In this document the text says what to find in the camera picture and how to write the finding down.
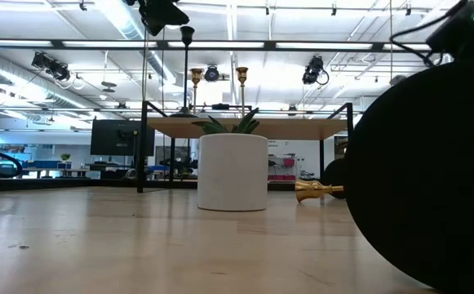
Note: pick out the red storage bins rack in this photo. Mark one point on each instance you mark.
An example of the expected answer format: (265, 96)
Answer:
(283, 169)

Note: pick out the green striped succulent plant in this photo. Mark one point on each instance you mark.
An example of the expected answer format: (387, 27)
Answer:
(246, 124)

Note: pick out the white cylindrical plant pot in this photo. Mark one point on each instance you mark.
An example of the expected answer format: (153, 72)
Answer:
(232, 171)

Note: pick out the small green background plant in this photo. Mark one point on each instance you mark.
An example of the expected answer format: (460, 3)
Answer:
(65, 157)

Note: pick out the wooden shelf with black frame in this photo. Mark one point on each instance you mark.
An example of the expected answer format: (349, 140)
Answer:
(285, 128)

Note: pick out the large black round disc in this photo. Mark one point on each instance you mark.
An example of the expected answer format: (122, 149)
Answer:
(424, 183)

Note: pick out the black computer monitor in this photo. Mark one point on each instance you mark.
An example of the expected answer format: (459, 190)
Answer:
(118, 136)

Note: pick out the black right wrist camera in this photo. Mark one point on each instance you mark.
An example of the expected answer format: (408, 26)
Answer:
(465, 34)

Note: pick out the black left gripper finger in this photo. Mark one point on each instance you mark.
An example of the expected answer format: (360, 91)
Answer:
(175, 16)
(153, 22)

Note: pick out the black overhead camera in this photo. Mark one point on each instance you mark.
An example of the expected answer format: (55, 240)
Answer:
(53, 67)
(313, 69)
(211, 74)

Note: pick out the gold candle stick holder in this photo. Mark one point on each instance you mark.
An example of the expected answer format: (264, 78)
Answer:
(310, 191)
(242, 73)
(196, 75)

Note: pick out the black overhead light bar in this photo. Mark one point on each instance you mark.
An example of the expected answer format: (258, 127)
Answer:
(220, 45)

